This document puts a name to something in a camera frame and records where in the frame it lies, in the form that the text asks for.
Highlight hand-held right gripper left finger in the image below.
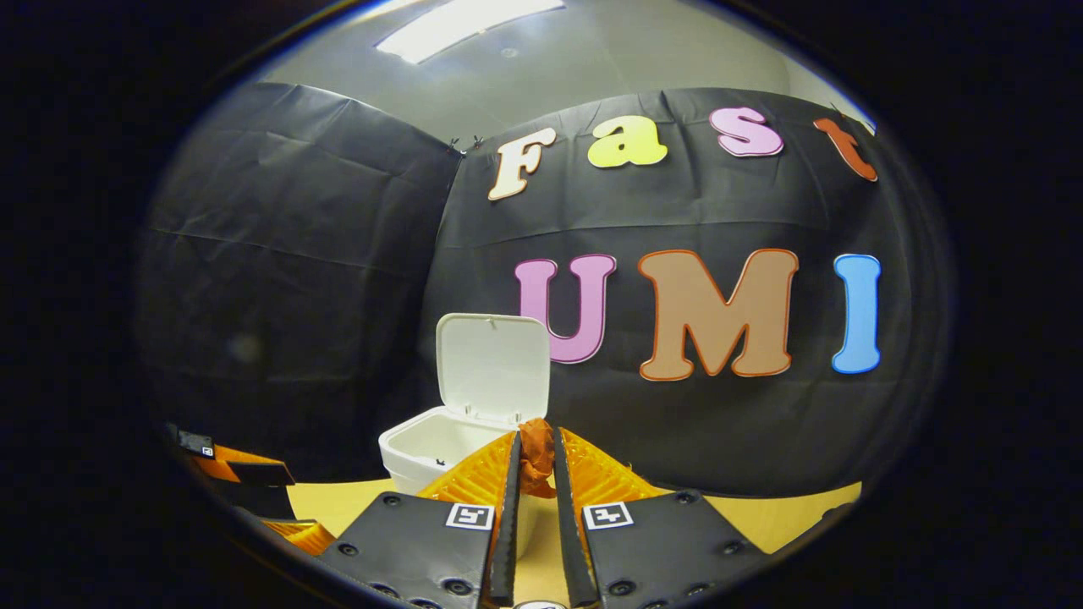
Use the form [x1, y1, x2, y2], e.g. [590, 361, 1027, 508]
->
[313, 430, 523, 609]

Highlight black backdrop cloth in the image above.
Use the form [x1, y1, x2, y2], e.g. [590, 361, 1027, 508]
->
[135, 80, 948, 500]

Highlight orange paper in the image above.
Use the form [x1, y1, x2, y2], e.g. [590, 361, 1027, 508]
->
[518, 417, 559, 498]

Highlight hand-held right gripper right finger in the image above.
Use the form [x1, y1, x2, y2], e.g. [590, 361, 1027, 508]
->
[552, 426, 771, 609]

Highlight ceiling light panel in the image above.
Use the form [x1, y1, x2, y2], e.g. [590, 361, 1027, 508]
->
[375, 0, 566, 66]

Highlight white desktop garbage bin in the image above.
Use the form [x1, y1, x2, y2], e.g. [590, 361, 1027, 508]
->
[378, 313, 552, 559]

